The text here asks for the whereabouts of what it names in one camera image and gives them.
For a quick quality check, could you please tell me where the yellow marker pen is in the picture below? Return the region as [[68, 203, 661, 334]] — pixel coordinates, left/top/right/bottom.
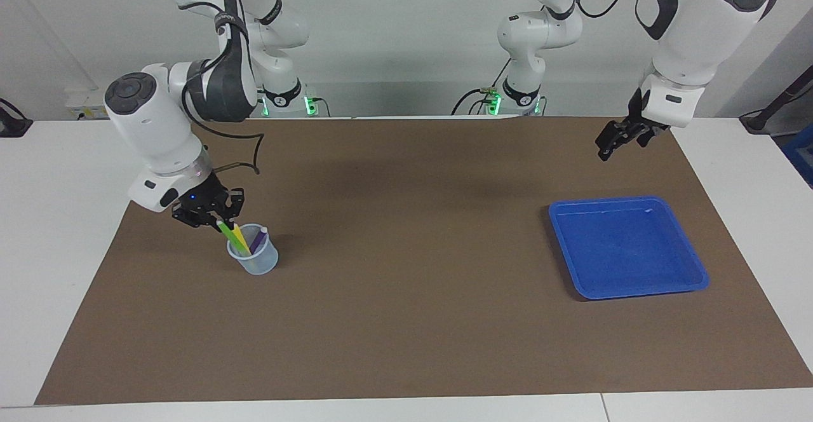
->
[[230, 222, 252, 256]]

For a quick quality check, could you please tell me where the blue storage bin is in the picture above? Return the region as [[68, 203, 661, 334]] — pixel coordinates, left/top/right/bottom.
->
[[781, 123, 813, 189]]

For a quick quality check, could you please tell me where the brown table mat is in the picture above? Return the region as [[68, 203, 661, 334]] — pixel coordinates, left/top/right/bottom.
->
[[35, 116, 813, 405]]

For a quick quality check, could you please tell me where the black base cable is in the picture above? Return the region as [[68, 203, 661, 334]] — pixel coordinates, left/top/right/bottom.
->
[[451, 58, 512, 116]]

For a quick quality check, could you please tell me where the black clamp base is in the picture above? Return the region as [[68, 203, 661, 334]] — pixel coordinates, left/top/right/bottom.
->
[[0, 98, 34, 138]]

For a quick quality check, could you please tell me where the green marker pen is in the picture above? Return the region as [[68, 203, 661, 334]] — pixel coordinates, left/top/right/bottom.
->
[[217, 219, 247, 257]]

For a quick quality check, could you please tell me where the blue plastic tray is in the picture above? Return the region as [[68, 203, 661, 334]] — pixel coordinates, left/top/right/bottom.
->
[[549, 196, 711, 300]]

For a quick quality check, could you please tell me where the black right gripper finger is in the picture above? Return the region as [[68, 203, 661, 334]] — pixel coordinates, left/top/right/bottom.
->
[[173, 207, 220, 229], [221, 187, 245, 224]]

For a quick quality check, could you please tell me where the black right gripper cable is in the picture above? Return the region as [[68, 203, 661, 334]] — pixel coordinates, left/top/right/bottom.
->
[[181, 53, 265, 176]]

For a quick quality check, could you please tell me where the translucent plastic cup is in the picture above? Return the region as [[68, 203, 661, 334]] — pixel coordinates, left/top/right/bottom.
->
[[227, 223, 279, 276]]

